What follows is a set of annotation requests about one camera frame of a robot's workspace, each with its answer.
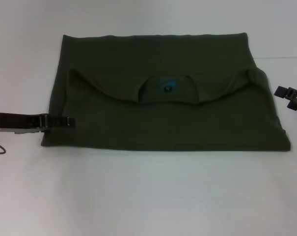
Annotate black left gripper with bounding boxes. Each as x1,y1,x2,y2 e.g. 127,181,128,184
0,112,77,135

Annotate dark green FREE t-shirt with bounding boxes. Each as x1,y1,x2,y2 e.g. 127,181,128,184
40,31,292,152

